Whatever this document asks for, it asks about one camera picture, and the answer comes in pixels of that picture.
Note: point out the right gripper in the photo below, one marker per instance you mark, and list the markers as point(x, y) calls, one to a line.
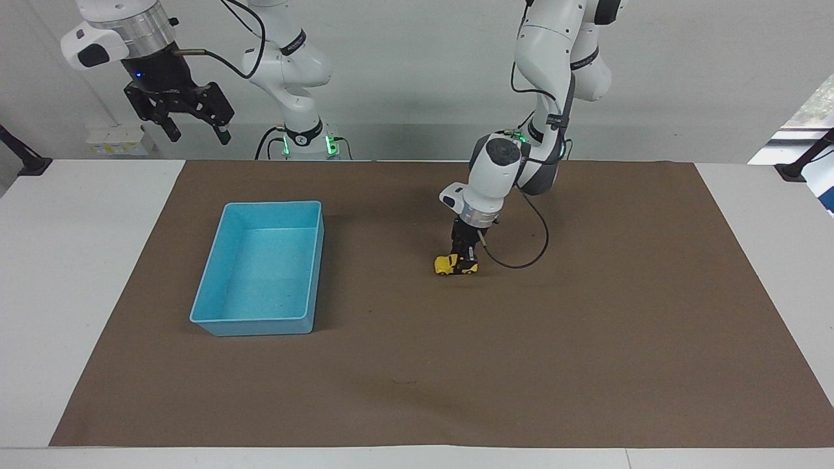
point(156, 73)

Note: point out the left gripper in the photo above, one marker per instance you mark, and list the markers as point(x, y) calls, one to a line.
point(468, 233)

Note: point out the yellow toy beetle car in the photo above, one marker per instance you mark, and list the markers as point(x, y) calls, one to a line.
point(444, 264)

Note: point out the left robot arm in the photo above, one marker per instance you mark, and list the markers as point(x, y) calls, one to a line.
point(547, 39)

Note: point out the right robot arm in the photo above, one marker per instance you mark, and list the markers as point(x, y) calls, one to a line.
point(293, 65)

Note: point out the small white box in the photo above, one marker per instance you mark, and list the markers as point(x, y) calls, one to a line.
point(120, 142)

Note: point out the black stand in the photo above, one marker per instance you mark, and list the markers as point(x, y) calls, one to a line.
point(796, 168)
point(26, 163)

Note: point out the light blue plastic bin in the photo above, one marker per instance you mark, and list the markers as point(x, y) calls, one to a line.
point(260, 273)

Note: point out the window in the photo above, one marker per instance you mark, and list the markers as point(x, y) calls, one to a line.
point(814, 104)

